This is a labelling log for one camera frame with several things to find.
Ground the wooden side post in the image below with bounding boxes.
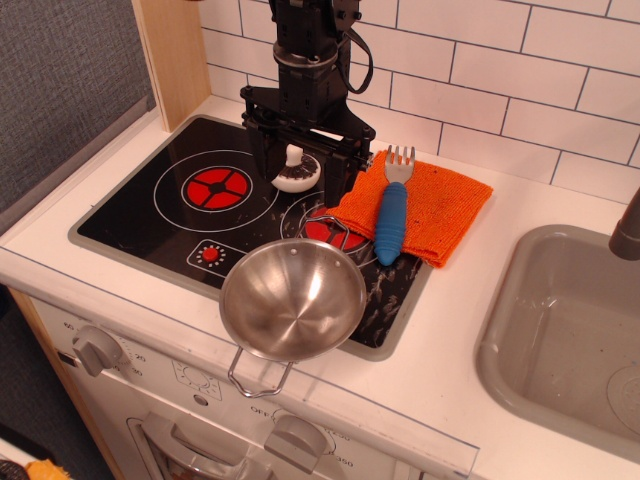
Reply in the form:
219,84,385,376
132,0,211,132

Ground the grey oven knob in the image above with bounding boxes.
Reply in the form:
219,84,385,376
264,415,328,474

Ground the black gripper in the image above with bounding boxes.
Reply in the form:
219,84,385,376
240,54,375,208

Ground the grey toy sink basin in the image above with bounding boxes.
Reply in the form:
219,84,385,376
477,225,639,462

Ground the white toy oven front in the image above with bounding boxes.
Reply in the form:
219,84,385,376
33,301,477,479

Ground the grey faucet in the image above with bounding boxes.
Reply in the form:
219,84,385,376
608,189,640,261

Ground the black toy stovetop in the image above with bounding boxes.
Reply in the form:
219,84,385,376
69,116,431,361

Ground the orange folded cloth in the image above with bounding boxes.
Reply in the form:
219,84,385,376
327,151,493,268

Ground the orange object at corner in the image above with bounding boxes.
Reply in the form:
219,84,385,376
1,460,71,480

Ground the grey timer knob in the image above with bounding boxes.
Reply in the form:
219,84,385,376
72,326,123,377

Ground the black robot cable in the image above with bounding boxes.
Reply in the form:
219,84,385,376
341,27,375,96

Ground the metal strainer bowl with handles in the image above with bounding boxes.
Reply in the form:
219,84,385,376
219,235,367,368

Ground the white toy mushroom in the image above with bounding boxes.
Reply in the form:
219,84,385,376
272,144,321,193

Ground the blue handled metal fork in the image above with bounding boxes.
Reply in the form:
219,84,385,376
374,145,415,266

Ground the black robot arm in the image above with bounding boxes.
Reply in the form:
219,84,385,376
240,1,376,207

